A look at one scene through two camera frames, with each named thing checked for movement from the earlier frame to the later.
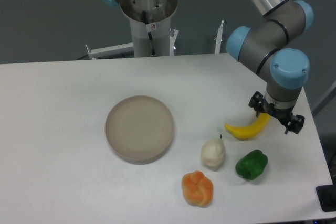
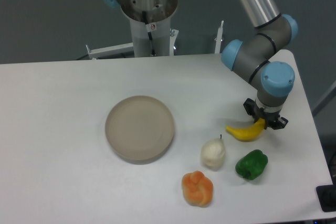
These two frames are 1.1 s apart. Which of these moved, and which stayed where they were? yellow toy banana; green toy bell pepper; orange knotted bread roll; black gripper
Moved: black gripper
Stayed: green toy bell pepper; yellow toy banana; orange knotted bread roll
